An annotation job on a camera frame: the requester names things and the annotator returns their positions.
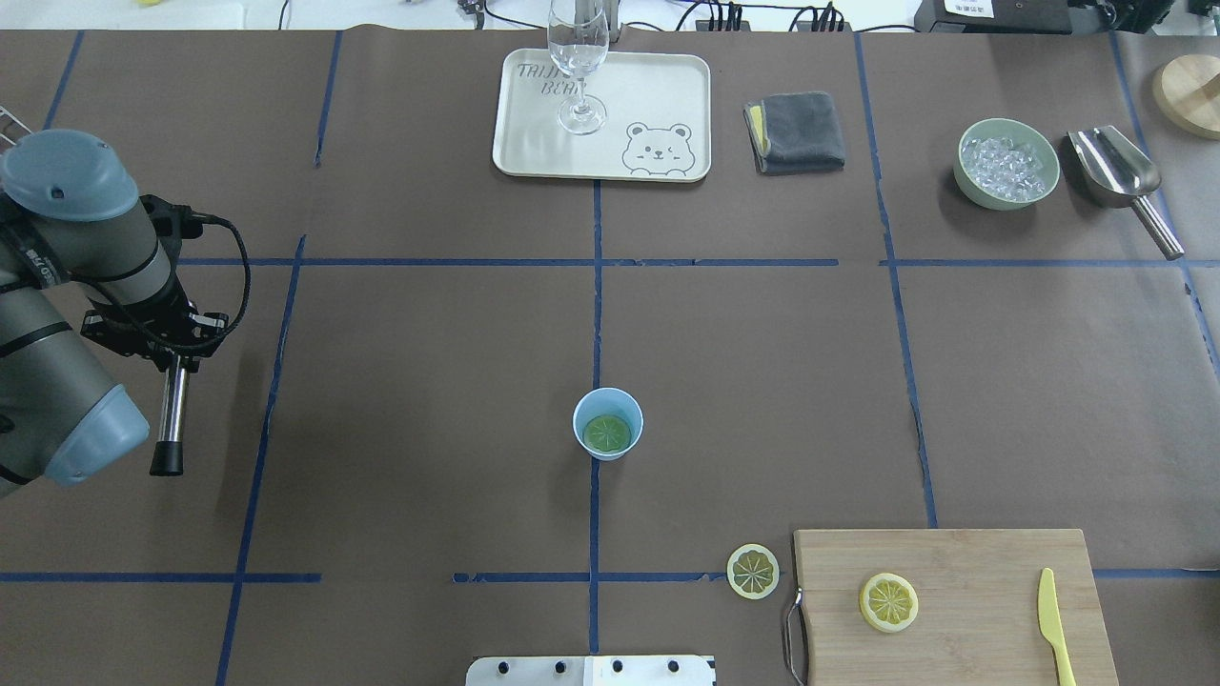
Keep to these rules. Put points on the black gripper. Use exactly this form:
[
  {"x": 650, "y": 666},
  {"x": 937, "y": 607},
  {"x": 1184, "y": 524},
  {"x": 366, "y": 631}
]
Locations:
[{"x": 155, "y": 335}]

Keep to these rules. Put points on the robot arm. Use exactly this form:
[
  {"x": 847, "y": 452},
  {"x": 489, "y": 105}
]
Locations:
[{"x": 69, "y": 406}]

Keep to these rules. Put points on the light blue plastic cup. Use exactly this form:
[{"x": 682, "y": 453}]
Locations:
[{"x": 609, "y": 401}]

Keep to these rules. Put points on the clear wine glass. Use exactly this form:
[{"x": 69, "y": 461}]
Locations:
[{"x": 578, "y": 35}]

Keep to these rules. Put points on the cream bear tray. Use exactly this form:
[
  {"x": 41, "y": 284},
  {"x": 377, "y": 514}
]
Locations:
[{"x": 658, "y": 125}]

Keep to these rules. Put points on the grey folded cloth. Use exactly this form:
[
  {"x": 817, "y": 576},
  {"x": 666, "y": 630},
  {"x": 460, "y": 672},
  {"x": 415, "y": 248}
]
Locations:
[{"x": 795, "y": 132}]

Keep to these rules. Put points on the green bowl with ice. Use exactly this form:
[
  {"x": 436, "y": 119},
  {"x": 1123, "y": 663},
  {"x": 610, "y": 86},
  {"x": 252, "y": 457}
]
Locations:
[{"x": 1005, "y": 165}]

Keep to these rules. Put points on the bamboo cutting board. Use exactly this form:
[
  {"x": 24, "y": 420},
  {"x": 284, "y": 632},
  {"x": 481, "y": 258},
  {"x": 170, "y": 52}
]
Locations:
[{"x": 978, "y": 621}]

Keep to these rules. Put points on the yellow plastic knife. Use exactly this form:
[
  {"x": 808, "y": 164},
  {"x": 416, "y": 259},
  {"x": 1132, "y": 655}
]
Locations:
[{"x": 1051, "y": 626}]

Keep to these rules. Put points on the metal ice scoop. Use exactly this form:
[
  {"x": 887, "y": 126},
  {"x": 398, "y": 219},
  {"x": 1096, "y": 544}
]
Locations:
[{"x": 1118, "y": 174}]

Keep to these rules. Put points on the wooden mug tree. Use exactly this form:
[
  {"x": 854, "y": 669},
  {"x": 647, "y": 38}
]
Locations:
[{"x": 1186, "y": 89}]

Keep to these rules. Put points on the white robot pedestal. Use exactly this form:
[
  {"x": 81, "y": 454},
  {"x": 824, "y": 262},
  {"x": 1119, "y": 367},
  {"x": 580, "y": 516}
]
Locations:
[{"x": 593, "y": 670}]

